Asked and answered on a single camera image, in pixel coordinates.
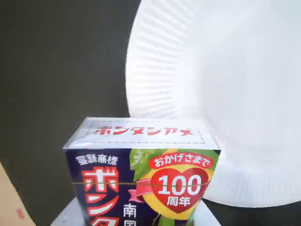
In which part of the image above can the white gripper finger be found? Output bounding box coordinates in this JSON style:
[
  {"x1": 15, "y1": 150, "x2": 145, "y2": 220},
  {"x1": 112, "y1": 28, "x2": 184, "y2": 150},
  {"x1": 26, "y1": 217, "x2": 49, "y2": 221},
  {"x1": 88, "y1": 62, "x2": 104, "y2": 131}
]
[
  {"x1": 193, "y1": 200, "x2": 222, "y2": 226},
  {"x1": 50, "y1": 196, "x2": 82, "y2": 226}
]

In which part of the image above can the candy box with red lettering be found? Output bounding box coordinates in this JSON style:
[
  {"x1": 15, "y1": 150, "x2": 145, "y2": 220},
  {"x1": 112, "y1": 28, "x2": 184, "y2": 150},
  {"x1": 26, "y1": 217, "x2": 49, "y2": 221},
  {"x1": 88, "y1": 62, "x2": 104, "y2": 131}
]
[{"x1": 62, "y1": 117, "x2": 222, "y2": 226}]

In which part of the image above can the dark grey mat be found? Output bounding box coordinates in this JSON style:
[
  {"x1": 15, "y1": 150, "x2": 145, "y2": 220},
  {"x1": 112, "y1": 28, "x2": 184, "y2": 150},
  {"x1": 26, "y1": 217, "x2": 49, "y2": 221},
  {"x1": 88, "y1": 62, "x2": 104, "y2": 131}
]
[{"x1": 0, "y1": 0, "x2": 301, "y2": 226}]

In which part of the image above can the white paper plate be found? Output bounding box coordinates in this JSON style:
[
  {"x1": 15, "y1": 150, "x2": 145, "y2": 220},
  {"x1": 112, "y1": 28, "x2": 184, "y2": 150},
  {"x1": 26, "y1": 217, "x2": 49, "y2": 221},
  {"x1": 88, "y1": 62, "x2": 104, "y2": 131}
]
[{"x1": 125, "y1": 0, "x2": 301, "y2": 208}]

